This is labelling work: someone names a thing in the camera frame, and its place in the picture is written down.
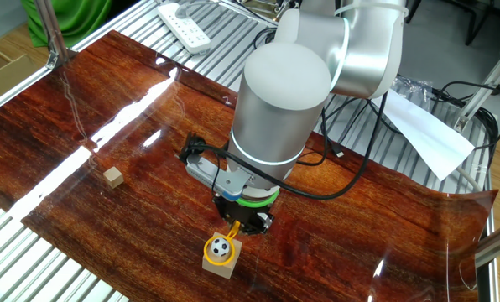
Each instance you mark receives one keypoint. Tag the white power strip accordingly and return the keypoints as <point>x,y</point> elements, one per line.
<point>183,27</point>

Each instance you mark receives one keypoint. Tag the aluminium frame post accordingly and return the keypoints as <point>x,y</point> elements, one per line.
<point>497,243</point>
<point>50,29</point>
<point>485,88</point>

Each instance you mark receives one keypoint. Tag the small wooden cube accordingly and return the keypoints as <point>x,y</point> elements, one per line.
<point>113,178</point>

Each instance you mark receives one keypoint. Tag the small soccer ball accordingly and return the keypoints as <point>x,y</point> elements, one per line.
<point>220,247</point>

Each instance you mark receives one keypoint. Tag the white paper sheet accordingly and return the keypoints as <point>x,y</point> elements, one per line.
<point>426,134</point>

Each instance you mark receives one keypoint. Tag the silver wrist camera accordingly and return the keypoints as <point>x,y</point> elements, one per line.
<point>210,174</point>

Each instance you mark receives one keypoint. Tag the glossy wood-grain mat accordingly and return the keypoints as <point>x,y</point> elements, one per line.
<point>359,235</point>

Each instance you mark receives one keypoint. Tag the green cloth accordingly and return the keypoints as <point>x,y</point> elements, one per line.
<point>74,21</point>

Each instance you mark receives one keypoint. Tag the black chair legs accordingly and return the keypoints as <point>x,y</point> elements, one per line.
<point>480,23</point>

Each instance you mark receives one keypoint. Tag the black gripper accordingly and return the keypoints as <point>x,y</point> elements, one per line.
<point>241,211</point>

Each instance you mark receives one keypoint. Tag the brown cardboard box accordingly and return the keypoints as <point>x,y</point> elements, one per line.
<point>6,79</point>

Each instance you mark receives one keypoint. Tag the large wooden block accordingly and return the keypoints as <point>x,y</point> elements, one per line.
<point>222,270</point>

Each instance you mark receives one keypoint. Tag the clear plastic bag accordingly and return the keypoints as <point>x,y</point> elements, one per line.
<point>413,90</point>

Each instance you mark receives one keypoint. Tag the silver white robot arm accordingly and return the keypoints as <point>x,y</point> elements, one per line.
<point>279,105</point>

